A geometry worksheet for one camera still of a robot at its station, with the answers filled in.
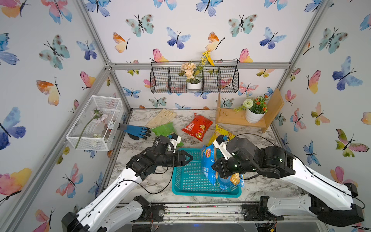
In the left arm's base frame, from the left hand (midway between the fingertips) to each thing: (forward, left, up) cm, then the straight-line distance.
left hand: (190, 157), depth 69 cm
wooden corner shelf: (+40, -35, -17) cm, 56 cm away
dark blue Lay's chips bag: (-3, -8, +6) cm, 10 cm away
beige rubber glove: (+46, +20, -22) cm, 55 cm away
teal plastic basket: (-3, 0, -23) cm, 23 cm away
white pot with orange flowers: (+36, -44, -5) cm, 57 cm away
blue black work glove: (+31, +39, -22) cm, 55 cm away
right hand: (-8, -9, +7) cm, 14 cm away
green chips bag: (+30, +17, -17) cm, 38 cm away
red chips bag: (+31, -6, -17) cm, 35 cm away
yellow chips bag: (+27, -20, -17) cm, 38 cm away
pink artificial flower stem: (+19, +47, +8) cm, 51 cm away
